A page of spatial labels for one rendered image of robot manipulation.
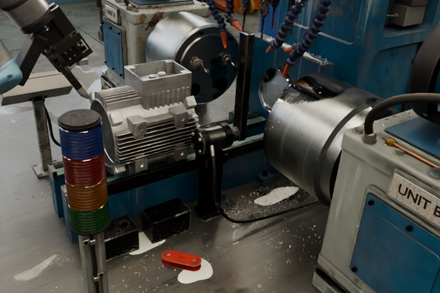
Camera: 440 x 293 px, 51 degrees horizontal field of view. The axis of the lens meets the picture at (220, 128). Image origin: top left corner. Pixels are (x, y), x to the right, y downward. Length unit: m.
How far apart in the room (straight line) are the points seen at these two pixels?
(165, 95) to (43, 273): 0.45
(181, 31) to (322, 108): 0.58
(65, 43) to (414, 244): 0.73
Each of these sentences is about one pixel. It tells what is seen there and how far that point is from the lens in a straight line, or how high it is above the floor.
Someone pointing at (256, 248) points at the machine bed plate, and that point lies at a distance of 1.07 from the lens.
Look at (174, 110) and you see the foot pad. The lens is 1.01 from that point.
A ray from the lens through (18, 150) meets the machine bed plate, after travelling 1.48.
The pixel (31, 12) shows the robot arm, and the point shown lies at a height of 1.29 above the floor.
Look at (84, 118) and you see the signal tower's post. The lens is 0.67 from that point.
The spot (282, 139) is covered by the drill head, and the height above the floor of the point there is 1.06.
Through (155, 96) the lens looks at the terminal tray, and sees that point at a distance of 1.01.
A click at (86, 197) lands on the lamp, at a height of 1.10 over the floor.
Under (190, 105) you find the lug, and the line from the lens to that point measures 1.03.
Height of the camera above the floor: 1.51
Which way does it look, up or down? 28 degrees down
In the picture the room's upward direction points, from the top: 3 degrees clockwise
